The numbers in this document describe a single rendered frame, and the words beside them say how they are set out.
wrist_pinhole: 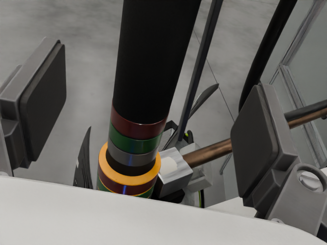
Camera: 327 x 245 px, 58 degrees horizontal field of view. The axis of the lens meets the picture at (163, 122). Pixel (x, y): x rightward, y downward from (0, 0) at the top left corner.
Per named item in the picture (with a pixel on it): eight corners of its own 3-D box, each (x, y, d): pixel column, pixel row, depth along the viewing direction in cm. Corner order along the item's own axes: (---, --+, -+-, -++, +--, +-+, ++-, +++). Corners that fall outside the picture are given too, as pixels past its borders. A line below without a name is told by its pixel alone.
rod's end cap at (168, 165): (164, 165, 26) (169, 151, 25) (176, 183, 25) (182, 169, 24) (144, 172, 25) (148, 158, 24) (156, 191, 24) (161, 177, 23)
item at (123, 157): (142, 123, 21) (145, 111, 21) (166, 157, 20) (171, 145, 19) (99, 135, 20) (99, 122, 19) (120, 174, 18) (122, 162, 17)
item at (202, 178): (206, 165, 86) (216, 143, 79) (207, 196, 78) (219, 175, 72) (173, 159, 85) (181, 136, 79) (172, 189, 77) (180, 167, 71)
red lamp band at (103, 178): (140, 140, 24) (142, 130, 23) (168, 183, 21) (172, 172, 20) (87, 156, 21) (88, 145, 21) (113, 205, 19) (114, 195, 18)
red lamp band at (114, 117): (149, 96, 20) (152, 81, 19) (175, 131, 18) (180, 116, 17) (101, 107, 18) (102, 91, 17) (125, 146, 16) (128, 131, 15)
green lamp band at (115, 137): (145, 110, 20) (148, 96, 20) (171, 145, 19) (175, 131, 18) (99, 122, 19) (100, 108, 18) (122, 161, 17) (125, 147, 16)
